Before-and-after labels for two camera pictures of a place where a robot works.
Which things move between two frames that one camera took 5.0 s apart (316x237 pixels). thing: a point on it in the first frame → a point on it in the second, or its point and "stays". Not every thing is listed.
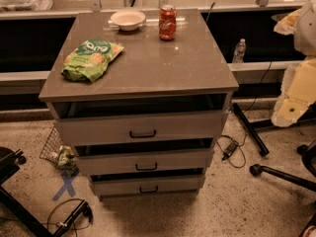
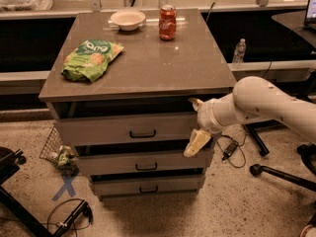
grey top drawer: x=139 y=120 stays
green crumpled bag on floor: x=67 y=160 stays
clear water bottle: x=239 y=53 stays
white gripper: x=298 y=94 → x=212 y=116
